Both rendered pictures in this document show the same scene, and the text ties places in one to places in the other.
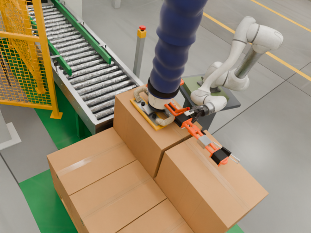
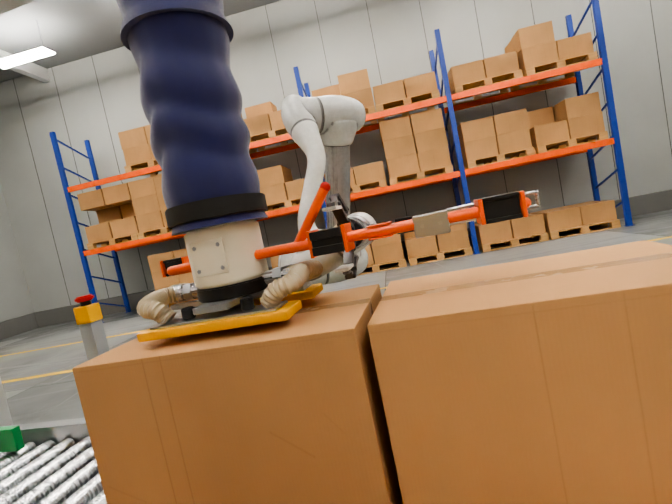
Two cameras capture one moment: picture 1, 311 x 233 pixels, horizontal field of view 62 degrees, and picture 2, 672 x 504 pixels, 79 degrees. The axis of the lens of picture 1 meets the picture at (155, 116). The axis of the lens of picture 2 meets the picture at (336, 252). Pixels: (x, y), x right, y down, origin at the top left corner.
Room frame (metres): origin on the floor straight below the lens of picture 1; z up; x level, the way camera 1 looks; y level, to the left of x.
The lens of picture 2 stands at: (0.46, 0.25, 1.13)
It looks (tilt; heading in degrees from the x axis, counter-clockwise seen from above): 4 degrees down; 330
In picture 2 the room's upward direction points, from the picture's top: 12 degrees counter-clockwise
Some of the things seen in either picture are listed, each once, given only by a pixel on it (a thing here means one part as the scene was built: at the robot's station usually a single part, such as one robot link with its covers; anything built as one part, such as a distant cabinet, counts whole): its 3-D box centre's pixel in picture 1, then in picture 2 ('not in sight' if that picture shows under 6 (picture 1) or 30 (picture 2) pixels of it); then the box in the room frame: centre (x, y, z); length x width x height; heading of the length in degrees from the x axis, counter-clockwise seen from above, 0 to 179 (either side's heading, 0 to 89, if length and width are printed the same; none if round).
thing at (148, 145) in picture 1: (153, 127); (263, 401); (1.40, -0.01, 0.74); 0.60 x 0.40 x 0.40; 47
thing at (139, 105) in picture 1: (148, 111); (218, 314); (1.33, 0.06, 0.99); 0.34 x 0.10 x 0.05; 47
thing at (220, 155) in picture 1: (218, 156); (499, 207); (0.99, -0.44, 1.09); 0.08 x 0.07 x 0.05; 47
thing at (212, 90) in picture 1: (208, 83); not in sight; (2.04, -0.42, 0.83); 0.22 x 0.18 x 0.06; 35
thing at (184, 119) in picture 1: (183, 119); (331, 240); (1.23, -0.19, 1.09); 0.10 x 0.08 x 0.06; 137
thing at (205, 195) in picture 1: (206, 186); (542, 370); (0.98, -0.47, 0.74); 0.60 x 0.40 x 0.40; 46
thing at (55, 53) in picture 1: (36, 33); not in sight; (2.50, 1.56, 0.60); 1.60 x 0.11 x 0.09; 47
